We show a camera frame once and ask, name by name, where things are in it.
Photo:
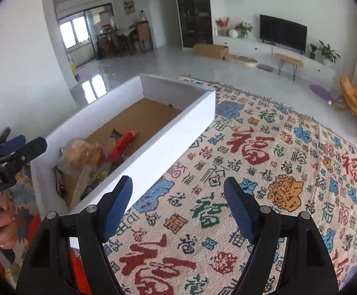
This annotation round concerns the clear long snack packet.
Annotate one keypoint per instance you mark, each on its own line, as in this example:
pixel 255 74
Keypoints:
pixel 86 184

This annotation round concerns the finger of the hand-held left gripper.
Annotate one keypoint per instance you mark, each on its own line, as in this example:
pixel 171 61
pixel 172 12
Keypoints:
pixel 28 152
pixel 12 144

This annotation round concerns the red snack packet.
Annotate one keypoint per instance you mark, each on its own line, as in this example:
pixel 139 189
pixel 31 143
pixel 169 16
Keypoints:
pixel 123 146

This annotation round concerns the bagged sliced bread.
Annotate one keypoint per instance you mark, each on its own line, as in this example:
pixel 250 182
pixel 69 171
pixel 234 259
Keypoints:
pixel 77 155

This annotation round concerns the red flowers in vase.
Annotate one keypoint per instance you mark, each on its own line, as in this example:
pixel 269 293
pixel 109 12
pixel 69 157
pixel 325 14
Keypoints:
pixel 221 23

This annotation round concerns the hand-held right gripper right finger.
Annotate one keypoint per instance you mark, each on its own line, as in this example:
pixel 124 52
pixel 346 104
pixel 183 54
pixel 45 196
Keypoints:
pixel 240 215

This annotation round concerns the printed blanket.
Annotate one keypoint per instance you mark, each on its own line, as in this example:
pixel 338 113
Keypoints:
pixel 258 190

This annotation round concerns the black flat television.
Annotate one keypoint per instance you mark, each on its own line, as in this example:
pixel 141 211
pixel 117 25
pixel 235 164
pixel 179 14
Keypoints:
pixel 283 32

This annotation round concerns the black glass display cabinet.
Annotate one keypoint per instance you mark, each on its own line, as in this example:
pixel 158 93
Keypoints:
pixel 194 9

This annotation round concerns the large leafy potted plant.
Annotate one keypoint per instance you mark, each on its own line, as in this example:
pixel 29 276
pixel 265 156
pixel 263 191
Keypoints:
pixel 327 52

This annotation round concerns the wooden stool with metal legs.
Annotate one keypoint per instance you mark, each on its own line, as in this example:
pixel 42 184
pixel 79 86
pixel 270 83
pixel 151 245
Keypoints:
pixel 289 60

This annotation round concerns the person's left hand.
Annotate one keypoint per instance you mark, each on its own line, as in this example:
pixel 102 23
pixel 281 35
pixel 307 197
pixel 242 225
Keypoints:
pixel 9 227

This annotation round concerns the white television cabinet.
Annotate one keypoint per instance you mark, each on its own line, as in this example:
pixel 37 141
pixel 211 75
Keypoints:
pixel 252 46

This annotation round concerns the framed wall picture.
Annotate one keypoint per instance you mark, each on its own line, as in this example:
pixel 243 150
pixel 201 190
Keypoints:
pixel 128 3

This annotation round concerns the round beige floor cushion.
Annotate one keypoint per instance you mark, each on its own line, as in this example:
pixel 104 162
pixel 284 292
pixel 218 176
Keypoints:
pixel 240 60

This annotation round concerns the round purple floor mat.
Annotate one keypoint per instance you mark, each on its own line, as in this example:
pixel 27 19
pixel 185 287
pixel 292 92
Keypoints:
pixel 321 93

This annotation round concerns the green plant in glass vase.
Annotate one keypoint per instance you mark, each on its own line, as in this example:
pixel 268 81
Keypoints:
pixel 243 29

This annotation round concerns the yellow floor sign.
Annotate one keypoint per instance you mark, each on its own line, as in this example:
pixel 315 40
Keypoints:
pixel 74 72

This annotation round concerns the small potted plant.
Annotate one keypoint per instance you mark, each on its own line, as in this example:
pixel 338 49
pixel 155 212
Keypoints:
pixel 312 50

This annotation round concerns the wooden dining table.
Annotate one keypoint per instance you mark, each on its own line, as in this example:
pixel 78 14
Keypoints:
pixel 117 37

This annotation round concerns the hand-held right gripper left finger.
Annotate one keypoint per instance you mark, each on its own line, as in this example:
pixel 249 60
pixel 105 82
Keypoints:
pixel 117 209

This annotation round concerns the glass sliding door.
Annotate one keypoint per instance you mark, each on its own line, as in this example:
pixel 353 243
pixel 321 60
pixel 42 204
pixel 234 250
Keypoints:
pixel 80 33

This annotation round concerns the round white vase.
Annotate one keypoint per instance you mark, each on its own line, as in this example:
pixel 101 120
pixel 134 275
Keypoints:
pixel 233 33

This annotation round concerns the small grey floor mat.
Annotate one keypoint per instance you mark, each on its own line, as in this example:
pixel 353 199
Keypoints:
pixel 264 67

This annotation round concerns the white cardboard box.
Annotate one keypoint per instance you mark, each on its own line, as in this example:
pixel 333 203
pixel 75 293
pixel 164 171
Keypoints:
pixel 172 135

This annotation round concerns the brown cardboard box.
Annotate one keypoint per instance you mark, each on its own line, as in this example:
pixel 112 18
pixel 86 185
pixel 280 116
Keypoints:
pixel 210 51

